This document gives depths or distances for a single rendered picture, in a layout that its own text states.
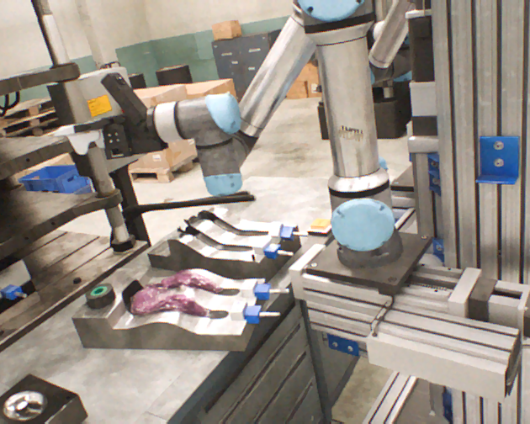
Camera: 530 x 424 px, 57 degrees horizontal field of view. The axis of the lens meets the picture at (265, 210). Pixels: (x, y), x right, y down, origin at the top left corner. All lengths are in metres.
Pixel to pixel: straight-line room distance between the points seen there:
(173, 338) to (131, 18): 9.38
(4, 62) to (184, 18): 3.32
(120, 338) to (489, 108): 1.09
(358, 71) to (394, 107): 4.53
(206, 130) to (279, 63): 0.20
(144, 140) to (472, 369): 0.75
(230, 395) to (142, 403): 0.32
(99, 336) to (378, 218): 0.91
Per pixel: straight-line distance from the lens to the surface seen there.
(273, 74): 1.00
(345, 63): 0.85
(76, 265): 2.14
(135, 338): 1.44
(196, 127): 0.93
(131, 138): 1.00
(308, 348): 1.88
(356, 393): 2.30
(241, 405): 1.58
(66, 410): 1.28
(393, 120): 5.42
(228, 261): 1.59
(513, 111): 1.08
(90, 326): 1.50
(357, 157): 0.89
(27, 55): 9.01
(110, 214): 2.05
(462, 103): 1.10
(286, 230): 1.61
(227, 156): 0.94
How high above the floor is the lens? 1.62
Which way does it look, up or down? 23 degrees down
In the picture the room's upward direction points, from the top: 12 degrees counter-clockwise
